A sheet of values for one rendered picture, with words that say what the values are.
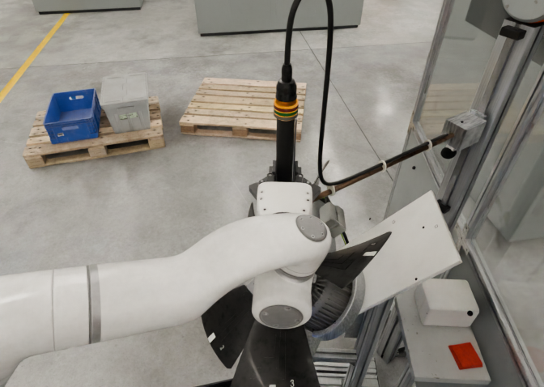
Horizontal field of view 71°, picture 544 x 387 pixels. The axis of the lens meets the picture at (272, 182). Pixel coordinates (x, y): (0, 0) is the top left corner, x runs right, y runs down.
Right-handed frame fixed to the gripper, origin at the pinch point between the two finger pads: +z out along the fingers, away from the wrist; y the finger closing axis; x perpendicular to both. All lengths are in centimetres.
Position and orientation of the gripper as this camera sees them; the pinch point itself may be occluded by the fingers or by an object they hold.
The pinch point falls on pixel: (285, 172)
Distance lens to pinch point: 76.1
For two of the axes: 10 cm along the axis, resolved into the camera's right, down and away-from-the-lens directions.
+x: 0.0, -7.5, -6.6
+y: 10.0, 0.3, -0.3
